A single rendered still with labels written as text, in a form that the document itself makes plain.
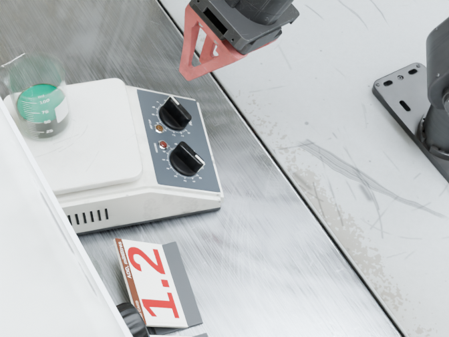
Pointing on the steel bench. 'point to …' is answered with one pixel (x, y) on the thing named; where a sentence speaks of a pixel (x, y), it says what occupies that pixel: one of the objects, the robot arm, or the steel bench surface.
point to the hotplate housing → (136, 192)
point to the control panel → (209, 184)
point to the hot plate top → (91, 140)
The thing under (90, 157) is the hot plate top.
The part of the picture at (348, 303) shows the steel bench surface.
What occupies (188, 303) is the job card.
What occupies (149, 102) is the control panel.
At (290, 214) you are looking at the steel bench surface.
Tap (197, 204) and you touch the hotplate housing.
